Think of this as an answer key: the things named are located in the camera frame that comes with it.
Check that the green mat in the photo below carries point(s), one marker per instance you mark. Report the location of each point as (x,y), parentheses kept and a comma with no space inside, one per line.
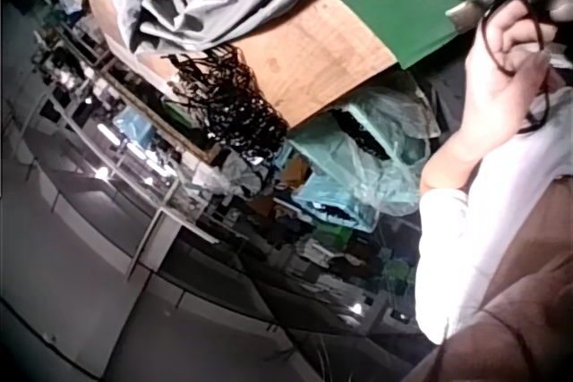
(394,2)

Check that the person's left fingers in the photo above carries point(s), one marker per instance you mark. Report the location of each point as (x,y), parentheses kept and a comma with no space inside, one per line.
(515,28)

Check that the row of metal frame tables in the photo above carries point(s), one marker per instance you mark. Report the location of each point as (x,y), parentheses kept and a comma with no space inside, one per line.
(89,100)

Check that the person's left hand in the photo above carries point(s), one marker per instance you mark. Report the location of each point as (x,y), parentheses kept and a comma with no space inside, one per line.
(497,82)

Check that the clear bags of teal fabric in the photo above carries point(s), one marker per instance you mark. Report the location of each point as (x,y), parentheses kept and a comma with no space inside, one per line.
(358,163)

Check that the heap of clutter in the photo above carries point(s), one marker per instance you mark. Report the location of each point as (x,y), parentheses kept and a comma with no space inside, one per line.
(309,243)

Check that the blue plastic bag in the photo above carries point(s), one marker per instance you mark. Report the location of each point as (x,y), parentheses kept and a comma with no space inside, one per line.
(134,128)

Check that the grey tan fabric piece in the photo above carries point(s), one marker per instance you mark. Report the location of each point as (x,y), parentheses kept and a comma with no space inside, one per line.
(474,8)

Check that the wooden table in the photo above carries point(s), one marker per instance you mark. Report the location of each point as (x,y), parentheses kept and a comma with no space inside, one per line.
(322,55)

